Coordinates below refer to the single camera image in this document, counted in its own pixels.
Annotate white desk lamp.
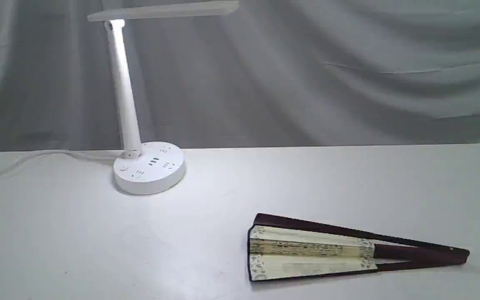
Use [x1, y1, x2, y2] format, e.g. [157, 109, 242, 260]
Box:
[87, 0, 240, 195]

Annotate paper folding fan dark ribs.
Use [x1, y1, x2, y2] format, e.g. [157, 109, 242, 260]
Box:
[246, 213, 470, 283]

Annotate grey backdrop curtain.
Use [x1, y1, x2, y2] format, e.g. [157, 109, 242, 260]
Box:
[0, 0, 480, 151]

